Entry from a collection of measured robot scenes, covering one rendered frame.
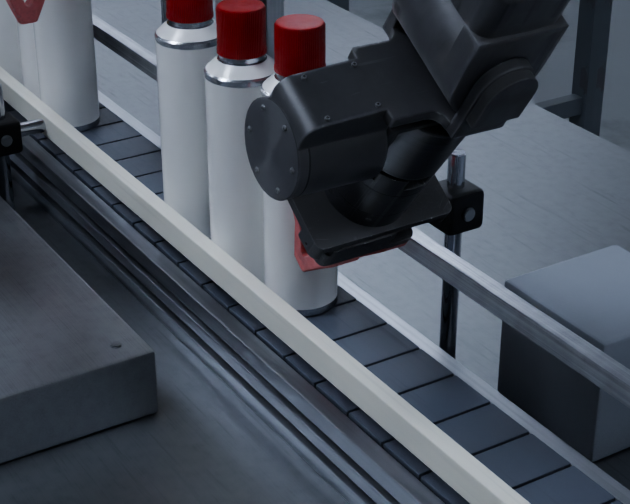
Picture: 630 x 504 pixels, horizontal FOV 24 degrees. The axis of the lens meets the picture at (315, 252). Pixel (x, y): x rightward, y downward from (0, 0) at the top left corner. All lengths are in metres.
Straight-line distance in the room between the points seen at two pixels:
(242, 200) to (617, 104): 2.82
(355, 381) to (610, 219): 0.45
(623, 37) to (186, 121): 3.26
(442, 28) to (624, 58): 3.35
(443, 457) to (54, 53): 0.61
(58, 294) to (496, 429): 0.34
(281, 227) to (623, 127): 2.70
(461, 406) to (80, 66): 0.53
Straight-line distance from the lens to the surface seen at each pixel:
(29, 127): 1.26
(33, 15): 1.20
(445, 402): 0.92
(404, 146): 0.81
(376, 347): 0.97
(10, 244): 1.13
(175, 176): 1.08
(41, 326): 1.01
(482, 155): 1.38
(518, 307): 0.86
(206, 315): 1.02
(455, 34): 0.75
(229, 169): 1.00
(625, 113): 3.73
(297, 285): 0.99
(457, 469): 0.81
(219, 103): 0.98
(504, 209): 1.28
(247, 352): 0.98
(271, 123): 0.78
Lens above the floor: 1.39
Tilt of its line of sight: 28 degrees down
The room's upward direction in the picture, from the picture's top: straight up
